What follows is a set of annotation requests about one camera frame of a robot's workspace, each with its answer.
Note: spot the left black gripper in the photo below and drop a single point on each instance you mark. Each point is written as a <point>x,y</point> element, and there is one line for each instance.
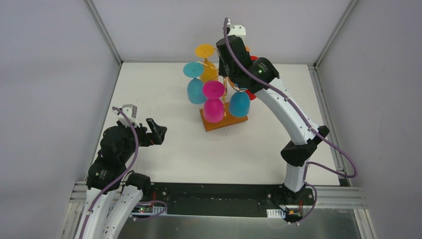
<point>147,131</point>

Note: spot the pink wine glass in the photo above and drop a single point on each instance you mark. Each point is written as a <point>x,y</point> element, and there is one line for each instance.
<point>213,109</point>

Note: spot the gold rack with wooden base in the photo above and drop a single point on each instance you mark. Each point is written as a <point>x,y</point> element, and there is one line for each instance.
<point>228,119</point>

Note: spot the blue wine glass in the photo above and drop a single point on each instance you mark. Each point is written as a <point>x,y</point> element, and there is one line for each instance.
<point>239,104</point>

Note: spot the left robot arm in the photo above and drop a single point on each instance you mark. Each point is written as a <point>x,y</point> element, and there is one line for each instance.
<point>112,191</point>

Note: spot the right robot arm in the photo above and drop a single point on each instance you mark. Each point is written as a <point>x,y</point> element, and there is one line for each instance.
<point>262,79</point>

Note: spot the teal wine glass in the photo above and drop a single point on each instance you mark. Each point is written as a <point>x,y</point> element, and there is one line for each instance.
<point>195,85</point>

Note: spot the yellow wine glass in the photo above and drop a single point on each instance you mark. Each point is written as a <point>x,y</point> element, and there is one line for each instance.
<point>210,73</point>

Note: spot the red wine glass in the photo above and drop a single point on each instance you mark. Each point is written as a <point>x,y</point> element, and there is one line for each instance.
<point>251,96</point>

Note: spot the orange wine glass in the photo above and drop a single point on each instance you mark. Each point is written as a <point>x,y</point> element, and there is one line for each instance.
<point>232,84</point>

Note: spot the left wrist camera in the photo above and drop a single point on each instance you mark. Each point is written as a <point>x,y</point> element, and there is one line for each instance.
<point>130,111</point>

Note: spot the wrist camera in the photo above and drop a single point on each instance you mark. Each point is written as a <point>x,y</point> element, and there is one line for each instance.
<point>238,30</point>
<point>130,111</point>

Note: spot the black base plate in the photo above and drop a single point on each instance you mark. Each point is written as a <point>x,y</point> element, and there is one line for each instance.
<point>225,200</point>

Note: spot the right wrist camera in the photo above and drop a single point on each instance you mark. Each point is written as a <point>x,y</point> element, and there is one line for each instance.
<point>238,30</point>

